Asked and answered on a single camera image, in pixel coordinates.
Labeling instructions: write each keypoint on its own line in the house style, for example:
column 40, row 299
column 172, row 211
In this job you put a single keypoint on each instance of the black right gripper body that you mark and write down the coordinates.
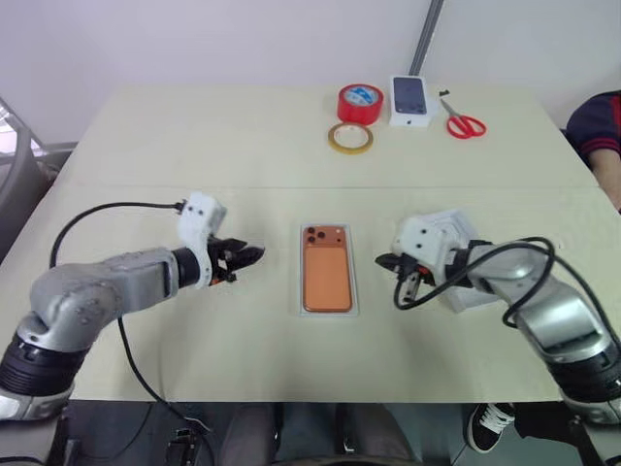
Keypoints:
column 416, row 270

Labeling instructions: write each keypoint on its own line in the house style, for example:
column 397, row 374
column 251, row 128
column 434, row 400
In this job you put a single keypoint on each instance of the person in dark shirt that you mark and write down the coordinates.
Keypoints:
column 599, row 131

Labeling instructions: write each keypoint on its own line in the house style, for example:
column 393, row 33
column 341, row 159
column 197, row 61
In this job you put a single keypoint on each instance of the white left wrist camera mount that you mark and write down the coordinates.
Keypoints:
column 200, row 224

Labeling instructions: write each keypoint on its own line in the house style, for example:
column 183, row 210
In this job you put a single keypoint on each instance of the grey chair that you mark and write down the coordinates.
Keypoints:
column 22, row 170

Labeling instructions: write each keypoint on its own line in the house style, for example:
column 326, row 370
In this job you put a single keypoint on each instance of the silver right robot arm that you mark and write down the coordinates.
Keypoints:
column 548, row 310

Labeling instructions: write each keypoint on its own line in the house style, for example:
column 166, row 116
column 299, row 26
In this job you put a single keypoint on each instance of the orange smartphone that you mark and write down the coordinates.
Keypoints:
column 327, row 269

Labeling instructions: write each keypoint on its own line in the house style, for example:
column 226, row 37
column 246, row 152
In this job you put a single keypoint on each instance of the red tape roll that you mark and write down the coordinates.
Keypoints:
column 360, row 103

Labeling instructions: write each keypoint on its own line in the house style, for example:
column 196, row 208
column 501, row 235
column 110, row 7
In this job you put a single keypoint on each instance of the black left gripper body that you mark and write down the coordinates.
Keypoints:
column 222, row 262

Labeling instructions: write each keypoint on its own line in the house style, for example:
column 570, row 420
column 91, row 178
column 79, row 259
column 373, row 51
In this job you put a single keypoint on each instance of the black and white sneaker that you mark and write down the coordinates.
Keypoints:
column 487, row 427

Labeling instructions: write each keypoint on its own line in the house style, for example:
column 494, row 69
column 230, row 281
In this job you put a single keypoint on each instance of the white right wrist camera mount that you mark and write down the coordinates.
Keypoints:
column 423, row 240

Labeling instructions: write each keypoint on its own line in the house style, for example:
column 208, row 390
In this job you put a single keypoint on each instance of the white box with phone print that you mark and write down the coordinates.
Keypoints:
column 410, row 101

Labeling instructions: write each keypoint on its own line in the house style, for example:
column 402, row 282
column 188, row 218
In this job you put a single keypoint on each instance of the grey aluminium rail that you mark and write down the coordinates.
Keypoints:
column 426, row 34

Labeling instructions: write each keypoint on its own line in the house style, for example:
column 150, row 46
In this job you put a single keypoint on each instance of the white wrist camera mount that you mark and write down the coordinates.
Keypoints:
column 200, row 224
column 423, row 240

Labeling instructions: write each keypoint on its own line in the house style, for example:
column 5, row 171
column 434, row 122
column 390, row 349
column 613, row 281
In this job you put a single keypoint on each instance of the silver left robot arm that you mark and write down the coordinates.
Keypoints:
column 102, row 286

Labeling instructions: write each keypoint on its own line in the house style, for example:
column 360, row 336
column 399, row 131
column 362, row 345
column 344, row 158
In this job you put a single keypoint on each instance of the white phone box lid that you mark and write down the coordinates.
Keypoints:
column 473, row 298

